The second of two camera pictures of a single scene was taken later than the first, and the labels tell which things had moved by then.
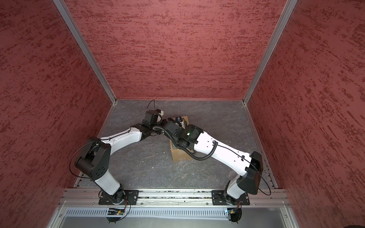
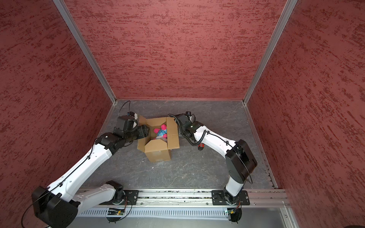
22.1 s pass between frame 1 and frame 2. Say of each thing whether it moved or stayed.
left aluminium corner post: stayed
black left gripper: moved
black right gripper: moved
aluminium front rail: stayed
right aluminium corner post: stayed
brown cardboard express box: moved
